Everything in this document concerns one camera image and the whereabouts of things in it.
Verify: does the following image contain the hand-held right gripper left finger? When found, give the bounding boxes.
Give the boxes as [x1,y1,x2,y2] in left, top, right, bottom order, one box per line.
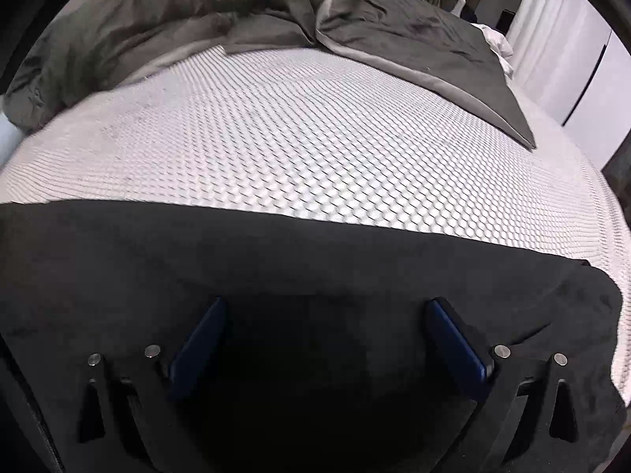
[74,296,230,473]

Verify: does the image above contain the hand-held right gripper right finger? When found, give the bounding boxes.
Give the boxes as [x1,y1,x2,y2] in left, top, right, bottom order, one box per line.
[425,296,582,473]

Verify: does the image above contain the black pants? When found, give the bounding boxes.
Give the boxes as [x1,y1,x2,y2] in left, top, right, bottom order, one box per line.
[0,198,627,473]

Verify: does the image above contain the light blue pillow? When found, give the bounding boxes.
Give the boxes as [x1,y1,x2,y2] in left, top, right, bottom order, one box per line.
[0,113,23,166]

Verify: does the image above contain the white crumpled sheet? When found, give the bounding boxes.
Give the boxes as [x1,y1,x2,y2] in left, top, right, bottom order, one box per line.
[473,22,516,77]

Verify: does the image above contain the white curtain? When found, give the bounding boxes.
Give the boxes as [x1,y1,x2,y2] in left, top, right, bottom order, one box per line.
[505,0,612,124]

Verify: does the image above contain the grey duvet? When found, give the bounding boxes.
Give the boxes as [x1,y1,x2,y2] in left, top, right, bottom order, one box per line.
[2,0,537,151]

